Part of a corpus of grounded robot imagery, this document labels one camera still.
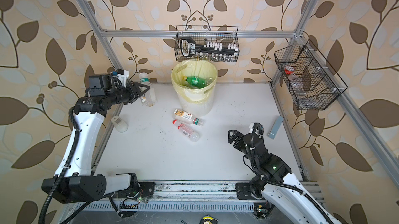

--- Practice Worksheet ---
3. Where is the yellow plastic bin liner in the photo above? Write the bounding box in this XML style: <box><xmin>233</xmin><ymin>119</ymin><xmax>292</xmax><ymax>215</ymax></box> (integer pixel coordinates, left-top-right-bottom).
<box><xmin>171</xmin><ymin>61</ymin><xmax>218</xmax><ymax>104</ymax></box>

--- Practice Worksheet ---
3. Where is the grey blue rectangular block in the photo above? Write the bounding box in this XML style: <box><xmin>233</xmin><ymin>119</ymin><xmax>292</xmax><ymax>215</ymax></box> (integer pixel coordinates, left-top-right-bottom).
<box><xmin>267</xmin><ymin>116</ymin><xmax>284</xmax><ymax>140</ymax></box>

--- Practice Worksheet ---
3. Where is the pink label clear bottle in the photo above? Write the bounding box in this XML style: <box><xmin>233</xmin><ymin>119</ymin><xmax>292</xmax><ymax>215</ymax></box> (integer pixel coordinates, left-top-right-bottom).
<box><xmin>172</xmin><ymin>120</ymin><xmax>200</xmax><ymax>142</ymax></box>

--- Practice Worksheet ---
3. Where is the black wire basket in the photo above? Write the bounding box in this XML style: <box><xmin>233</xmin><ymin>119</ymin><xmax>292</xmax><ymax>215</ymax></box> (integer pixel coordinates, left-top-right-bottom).
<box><xmin>174</xmin><ymin>24</ymin><xmax>240</xmax><ymax>63</ymax></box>
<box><xmin>274</xmin><ymin>40</ymin><xmax>348</xmax><ymax>110</ymax></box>

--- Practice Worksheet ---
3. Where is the yellow black tape measure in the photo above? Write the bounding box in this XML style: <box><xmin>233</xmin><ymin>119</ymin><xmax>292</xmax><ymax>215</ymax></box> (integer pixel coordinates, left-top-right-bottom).
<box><xmin>199</xmin><ymin>215</ymin><xmax>218</xmax><ymax>224</ymax></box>

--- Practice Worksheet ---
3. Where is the orange label clear bottle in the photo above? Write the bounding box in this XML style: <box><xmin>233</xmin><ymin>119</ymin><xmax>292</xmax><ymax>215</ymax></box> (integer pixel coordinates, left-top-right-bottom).
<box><xmin>173</xmin><ymin>109</ymin><xmax>205</xmax><ymax>126</ymax></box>

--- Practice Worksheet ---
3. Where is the white ribbed waste bin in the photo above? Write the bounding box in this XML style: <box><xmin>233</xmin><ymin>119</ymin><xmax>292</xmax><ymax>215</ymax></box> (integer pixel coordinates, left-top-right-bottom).
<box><xmin>172</xmin><ymin>60</ymin><xmax>218</xmax><ymax>116</ymax></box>

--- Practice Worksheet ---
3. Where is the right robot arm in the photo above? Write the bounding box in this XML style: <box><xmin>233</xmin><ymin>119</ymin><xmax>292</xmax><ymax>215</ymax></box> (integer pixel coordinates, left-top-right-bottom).
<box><xmin>228</xmin><ymin>123</ymin><xmax>340</xmax><ymax>224</ymax></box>

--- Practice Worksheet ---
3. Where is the black wire basket rear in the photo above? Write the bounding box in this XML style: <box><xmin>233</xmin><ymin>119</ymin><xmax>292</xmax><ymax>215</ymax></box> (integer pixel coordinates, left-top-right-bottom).
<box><xmin>174</xmin><ymin>24</ymin><xmax>240</xmax><ymax>63</ymax></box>

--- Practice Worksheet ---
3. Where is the black socket set holder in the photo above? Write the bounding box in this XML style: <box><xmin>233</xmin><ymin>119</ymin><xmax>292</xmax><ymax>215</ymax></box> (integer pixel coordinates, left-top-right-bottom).
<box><xmin>179</xmin><ymin>37</ymin><xmax>240</xmax><ymax>57</ymax></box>

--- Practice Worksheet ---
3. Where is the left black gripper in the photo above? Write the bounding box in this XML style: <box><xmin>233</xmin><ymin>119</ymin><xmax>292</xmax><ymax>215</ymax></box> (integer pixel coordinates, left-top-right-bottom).
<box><xmin>103</xmin><ymin>81</ymin><xmax>149</xmax><ymax>106</ymax></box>

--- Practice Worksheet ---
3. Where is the white cylinder at edge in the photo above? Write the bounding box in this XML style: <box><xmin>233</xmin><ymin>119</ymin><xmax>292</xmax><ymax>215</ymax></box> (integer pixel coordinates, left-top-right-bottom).
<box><xmin>111</xmin><ymin>116</ymin><xmax>128</xmax><ymax>133</ymax></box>

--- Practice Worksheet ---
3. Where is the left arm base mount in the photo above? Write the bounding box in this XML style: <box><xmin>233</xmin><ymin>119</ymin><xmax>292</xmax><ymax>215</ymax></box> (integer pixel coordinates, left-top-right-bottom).
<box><xmin>113</xmin><ymin>181</ymin><xmax>155</xmax><ymax>200</ymax></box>

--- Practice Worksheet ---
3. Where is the green label clear bottle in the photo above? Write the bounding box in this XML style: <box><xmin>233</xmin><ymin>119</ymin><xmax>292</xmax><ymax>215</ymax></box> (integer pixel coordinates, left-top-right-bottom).
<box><xmin>205</xmin><ymin>78</ymin><xmax>215</xmax><ymax>86</ymax></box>

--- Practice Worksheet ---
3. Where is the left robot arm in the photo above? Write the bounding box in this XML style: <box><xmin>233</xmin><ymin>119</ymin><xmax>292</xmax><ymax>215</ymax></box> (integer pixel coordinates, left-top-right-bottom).
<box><xmin>38</xmin><ymin>71</ymin><xmax>151</xmax><ymax>224</ymax></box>

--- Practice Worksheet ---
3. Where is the black wire basket right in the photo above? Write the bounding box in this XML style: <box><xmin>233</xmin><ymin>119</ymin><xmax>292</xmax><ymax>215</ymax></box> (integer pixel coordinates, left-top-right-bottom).
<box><xmin>274</xmin><ymin>40</ymin><xmax>348</xmax><ymax>110</ymax></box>

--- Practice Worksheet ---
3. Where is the red capped jar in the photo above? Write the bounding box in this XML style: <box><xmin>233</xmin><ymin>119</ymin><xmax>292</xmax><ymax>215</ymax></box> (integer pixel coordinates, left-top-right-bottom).
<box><xmin>284</xmin><ymin>65</ymin><xmax>295</xmax><ymax>76</ymax></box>

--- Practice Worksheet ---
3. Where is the green soda bottle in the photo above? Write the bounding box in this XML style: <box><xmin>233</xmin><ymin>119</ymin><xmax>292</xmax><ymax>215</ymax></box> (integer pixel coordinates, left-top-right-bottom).
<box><xmin>183</xmin><ymin>76</ymin><xmax>208</xmax><ymax>89</ymax></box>

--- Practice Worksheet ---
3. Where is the green cap square bottle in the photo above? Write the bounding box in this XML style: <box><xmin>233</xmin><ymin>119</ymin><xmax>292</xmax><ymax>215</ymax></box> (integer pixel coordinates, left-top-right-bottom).
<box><xmin>139</xmin><ymin>72</ymin><xmax>157</xmax><ymax>107</ymax></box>

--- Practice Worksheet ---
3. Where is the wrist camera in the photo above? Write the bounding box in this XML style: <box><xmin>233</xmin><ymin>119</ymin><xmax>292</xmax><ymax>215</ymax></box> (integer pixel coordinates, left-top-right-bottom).
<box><xmin>249</xmin><ymin>123</ymin><xmax>264</xmax><ymax>136</ymax></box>
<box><xmin>111</xmin><ymin>69</ymin><xmax>129</xmax><ymax>88</ymax></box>

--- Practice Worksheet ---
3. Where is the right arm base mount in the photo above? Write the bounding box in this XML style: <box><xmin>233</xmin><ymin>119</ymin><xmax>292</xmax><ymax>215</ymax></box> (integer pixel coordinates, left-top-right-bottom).
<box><xmin>235</xmin><ymin>182</ymin><xmax>259</xmax><ymax>200</ymax></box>

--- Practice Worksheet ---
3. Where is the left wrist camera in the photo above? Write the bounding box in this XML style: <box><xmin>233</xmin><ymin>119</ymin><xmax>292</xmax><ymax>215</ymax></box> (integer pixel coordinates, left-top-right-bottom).
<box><xmin>111</xmin><ymin>69</ymin><xmax>129</xmax><ymax>88</ymax></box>

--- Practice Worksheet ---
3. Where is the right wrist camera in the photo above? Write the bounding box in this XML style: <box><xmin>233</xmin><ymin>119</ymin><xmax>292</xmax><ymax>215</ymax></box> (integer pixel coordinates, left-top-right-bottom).
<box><xmin>249</xmin><ymin>123</ymin><xmax>264</xmax><ymax>136</ymax></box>

